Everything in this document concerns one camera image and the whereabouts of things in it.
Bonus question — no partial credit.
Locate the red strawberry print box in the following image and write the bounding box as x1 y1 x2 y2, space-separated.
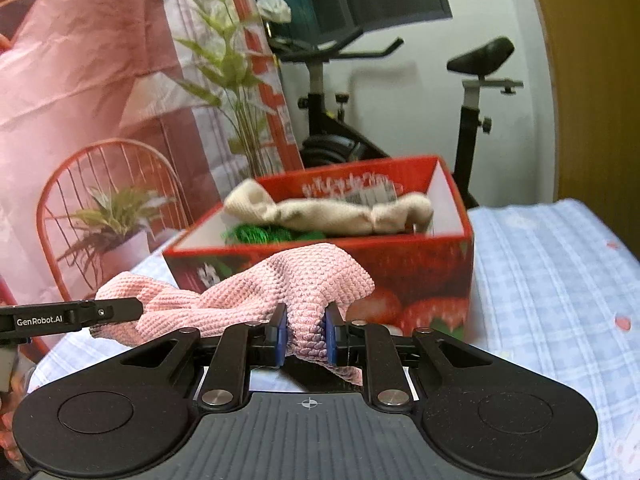
162 156 475 348

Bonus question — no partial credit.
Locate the brown wooden wardrobe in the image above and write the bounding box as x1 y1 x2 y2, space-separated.
522 0 640 263

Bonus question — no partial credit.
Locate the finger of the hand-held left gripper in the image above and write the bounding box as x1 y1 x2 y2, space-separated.
75 298 145 330

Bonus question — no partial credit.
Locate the pink knitted cloth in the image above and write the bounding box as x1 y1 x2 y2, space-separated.
90 242 376 387

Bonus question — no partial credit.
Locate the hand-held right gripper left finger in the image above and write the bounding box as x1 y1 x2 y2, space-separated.
120 304 290 411

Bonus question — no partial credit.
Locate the black exercise bike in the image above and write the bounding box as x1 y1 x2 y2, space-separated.
265 35 526 211

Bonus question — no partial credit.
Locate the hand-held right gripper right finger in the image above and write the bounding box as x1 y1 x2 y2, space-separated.
322 307 503 409

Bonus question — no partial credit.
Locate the green cloth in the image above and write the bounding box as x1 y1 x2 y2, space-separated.
222 222 327 247

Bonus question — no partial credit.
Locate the pink printed wall backdrop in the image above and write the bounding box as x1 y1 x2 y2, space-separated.
0 0 307 311

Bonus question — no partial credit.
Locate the person's left hand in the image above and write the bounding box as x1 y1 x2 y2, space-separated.
0 360 37 473

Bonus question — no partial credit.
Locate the cream knitted cloth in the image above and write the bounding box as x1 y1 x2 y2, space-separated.
223 180 435 236

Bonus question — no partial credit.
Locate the blue checked bedsheet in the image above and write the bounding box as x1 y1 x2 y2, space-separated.
27 199 640 480

